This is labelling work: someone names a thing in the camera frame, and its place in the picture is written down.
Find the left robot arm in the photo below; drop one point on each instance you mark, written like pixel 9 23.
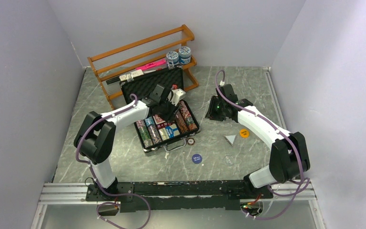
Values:
pixel 94 140

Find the purple chip stack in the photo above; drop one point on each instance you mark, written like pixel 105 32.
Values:
pixel 141 124

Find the black poker chip case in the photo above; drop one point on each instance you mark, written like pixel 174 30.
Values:
pixel 143 85

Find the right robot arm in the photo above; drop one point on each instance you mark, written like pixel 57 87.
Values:
pixel 288 151

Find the red white chip stack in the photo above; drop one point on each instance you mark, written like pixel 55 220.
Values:
pixel 187 116

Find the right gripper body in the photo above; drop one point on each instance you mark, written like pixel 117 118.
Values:
pixel 216 111

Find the light blue chip stack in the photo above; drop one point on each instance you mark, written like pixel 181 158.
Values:
pixel 149 121

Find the blue tin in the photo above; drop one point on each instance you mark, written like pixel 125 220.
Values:
pixel 185 54
pixel 172 58

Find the orange big blind button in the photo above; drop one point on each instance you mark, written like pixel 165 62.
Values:
pixel 244 133

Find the single chip by handle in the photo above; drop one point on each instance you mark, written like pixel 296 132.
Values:
pixel 190 141

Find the pink highlighter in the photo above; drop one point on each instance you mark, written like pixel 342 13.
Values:
pixel 159 64

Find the blue orange chip stack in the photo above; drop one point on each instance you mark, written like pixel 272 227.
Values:
pixel 156 139

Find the blue tin left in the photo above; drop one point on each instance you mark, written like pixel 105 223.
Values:
pixel 172 58

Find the green chip stack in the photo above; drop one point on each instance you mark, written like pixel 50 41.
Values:
pixel 146 138

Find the blue tin right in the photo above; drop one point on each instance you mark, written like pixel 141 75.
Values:
pixel 185 54

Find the black base frame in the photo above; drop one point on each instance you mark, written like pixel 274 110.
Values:
pixel 137 196

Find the brown orange chip stack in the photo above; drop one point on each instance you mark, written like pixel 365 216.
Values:
pixel 180 122

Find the wooden shelf rack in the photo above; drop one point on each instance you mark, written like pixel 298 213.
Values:
pixel 111 64

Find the blue small blind button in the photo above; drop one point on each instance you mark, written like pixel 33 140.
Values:
pixel 197 158

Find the red playing card deck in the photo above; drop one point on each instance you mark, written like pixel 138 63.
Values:
pixel 158 120

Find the blue Texas Hold'em card deck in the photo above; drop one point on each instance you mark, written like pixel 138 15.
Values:
pixel 169 131

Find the white triangle piece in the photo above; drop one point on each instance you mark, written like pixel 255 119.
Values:
pixel 230 139

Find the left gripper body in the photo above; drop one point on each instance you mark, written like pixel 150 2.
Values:
pixel 167 110

